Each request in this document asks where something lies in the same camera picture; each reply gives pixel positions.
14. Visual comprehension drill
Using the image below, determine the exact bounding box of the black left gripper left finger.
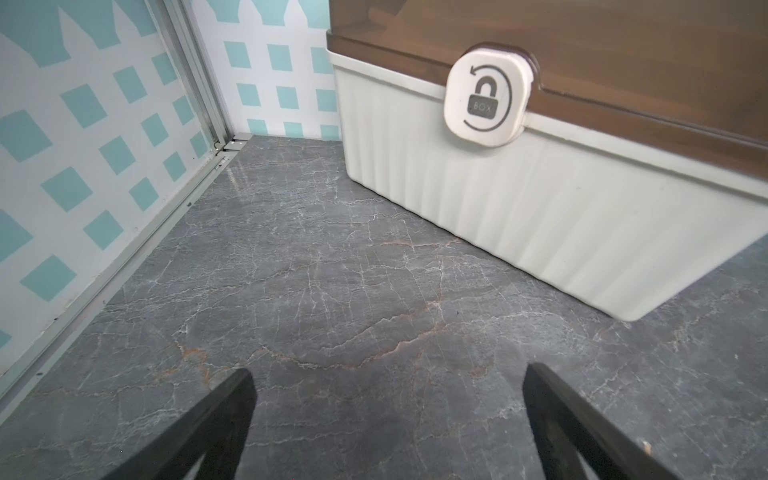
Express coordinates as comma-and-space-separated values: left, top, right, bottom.
105, 368, 257, 479

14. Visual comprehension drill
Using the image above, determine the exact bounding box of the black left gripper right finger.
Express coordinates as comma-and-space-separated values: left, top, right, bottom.
522, 363, 676, 479

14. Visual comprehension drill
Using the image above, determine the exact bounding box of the white box with brown lid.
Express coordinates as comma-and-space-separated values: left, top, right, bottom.
327, 1, 767, 321

